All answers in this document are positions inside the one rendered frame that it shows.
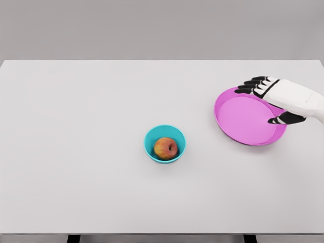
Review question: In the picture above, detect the red yellow apple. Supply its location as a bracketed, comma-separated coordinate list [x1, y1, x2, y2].
[153, 137, 178, 160]

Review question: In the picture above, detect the pink plate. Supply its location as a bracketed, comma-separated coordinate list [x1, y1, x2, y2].
[214, 87, 289, 146]

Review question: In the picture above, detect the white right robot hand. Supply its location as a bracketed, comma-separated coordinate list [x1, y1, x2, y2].
[234, 76, 315, 126]

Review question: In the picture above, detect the blue bowl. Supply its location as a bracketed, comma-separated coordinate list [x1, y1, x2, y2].
[144, 124, 187, 165]

